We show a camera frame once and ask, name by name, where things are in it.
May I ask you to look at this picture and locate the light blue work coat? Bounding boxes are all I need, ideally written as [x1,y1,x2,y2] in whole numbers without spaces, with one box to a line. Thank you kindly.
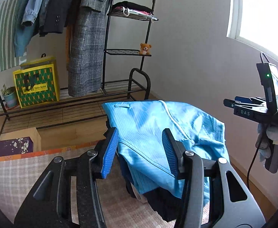
[102,100,229,198]

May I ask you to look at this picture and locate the black metal clothes rack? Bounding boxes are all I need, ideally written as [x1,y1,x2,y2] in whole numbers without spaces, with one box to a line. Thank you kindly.
[0,0,165,140]

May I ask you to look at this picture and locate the folded dark clothes on shelf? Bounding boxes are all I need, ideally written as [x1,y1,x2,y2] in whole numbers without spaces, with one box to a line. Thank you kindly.
[110,1,159,21]

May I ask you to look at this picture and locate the right white gloved hand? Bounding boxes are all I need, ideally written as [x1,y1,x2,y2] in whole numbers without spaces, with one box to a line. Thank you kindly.
[256,124,278,162]

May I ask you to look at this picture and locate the navy quilted jacket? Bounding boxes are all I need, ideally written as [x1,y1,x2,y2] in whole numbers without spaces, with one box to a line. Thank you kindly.
[106,120,184,222]

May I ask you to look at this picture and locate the wooden box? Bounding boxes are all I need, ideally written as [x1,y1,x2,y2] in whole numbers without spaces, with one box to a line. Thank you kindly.
[0,128,41,152]

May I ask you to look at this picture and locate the purple floral box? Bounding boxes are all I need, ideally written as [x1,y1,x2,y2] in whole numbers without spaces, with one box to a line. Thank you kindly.
[0,137,34,157]

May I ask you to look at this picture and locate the window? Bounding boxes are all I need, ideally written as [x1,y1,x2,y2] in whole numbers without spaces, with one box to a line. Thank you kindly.
[227,0,278,62]

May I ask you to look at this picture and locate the plaid beige bed cover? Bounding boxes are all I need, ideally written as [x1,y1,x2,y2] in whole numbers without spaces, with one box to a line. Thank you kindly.
[0,154,175,227]

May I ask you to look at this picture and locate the yellow green gift bag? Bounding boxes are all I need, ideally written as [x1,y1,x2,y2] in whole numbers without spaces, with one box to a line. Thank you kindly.
[13,54,60,108]

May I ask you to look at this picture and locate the small brown teddy bear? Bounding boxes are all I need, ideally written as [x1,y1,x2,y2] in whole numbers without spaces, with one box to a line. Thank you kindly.
[139,43,152,56]

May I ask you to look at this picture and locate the small potted plant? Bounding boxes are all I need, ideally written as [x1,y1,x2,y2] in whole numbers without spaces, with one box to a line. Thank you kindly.
[1,84,18,108]

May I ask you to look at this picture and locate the grey plaid long coat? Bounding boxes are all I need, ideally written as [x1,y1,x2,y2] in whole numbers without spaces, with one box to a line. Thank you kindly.
[68,0,110,97]

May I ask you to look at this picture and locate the black hanging jacket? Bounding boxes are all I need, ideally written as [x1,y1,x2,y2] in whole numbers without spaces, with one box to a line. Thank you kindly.
[39,0,72,37]

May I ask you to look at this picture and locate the blue denim shirt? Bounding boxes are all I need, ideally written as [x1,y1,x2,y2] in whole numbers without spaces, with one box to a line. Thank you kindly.
[21,0,50,27]

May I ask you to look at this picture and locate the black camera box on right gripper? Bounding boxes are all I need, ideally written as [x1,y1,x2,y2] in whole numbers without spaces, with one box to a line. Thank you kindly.
[256,63,278,115]

